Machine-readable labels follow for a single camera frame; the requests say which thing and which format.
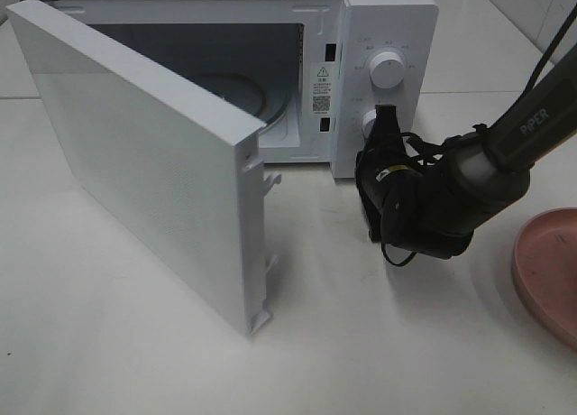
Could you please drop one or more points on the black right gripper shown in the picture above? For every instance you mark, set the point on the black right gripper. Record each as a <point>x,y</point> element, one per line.
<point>387,179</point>

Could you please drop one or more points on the pink round plate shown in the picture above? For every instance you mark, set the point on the pink round plate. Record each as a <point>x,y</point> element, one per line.
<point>543,271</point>

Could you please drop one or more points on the white microwave door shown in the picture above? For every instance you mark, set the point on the white microwave door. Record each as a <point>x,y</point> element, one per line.
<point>176,165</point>

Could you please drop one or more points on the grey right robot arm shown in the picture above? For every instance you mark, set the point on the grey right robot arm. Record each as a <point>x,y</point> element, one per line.
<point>429,199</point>

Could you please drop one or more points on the lower white round knob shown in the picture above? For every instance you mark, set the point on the lower white round knob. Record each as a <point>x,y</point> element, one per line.
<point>368,120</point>

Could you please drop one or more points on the white round knob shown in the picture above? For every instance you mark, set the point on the white round knob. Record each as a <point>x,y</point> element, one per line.
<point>368,120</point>
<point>387,69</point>

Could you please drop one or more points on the upper white round knob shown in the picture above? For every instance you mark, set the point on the upper white round knob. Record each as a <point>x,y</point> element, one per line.
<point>387,69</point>

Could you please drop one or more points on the white warning label sticker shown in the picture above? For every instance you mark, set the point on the white warning label sticker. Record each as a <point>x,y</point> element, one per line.
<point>322,75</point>

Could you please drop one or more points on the white microwave oven body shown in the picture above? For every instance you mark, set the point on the white microwave oven body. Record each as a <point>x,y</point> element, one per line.
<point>276,42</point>

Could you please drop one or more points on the glass microwave turntable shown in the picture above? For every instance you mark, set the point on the glass microwave turntable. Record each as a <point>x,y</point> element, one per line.
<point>265,101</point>

